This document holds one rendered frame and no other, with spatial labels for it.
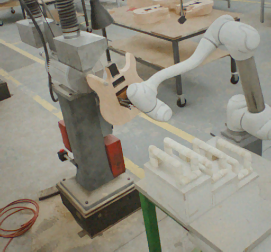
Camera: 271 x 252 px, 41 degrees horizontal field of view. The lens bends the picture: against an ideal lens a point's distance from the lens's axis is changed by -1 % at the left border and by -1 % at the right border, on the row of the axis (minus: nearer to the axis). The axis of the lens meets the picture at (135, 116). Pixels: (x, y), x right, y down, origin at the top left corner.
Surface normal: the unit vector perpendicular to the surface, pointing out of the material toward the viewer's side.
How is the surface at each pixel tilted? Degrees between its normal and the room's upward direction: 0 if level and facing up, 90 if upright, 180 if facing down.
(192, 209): 90
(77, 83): 93
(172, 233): 0
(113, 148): 90
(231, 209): 0
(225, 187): 90
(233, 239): 0
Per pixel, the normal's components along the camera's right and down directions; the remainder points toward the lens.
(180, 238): -0.14, -0.87
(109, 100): 0.58, 0.29
